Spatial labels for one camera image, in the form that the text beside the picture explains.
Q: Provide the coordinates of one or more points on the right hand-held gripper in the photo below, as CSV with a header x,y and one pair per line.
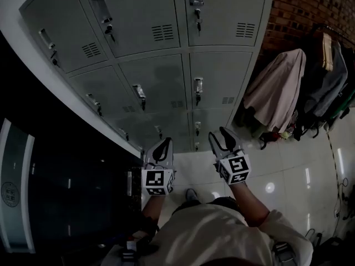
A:
x,y
234,169

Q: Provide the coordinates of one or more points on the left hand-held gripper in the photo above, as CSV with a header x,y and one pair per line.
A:
x,y
155,180

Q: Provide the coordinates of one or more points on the grey metal locker cabinet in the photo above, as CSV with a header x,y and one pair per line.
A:
x,y
155,87

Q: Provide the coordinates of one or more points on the person's left forearm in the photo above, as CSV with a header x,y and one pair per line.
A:
x,y
152,206

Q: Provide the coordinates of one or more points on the person's right forearm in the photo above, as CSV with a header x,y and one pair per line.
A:
x,y
249,204

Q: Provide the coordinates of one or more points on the person's left grey shoe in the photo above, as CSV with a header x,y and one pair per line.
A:
x,y
191,195

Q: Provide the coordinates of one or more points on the beige coat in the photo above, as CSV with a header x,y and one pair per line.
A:
x,y
277,87

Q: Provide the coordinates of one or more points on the person's white shirt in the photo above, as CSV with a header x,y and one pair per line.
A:
x,y
210,237

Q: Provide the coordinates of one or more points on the grey jacket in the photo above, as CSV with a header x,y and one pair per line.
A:
x,y
330,79

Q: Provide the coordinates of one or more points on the green jacket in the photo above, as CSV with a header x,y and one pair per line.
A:
x,y
342,104

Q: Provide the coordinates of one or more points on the wooden clothes hangers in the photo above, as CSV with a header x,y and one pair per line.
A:
x,y
327,51

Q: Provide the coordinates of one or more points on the black bag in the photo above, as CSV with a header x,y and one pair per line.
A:
x,y
331,246

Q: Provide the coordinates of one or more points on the black jacket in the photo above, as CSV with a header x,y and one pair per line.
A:
x,y
350,65

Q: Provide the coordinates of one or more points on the dark clothes on rack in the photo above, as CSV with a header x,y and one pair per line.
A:
x,y
319,28

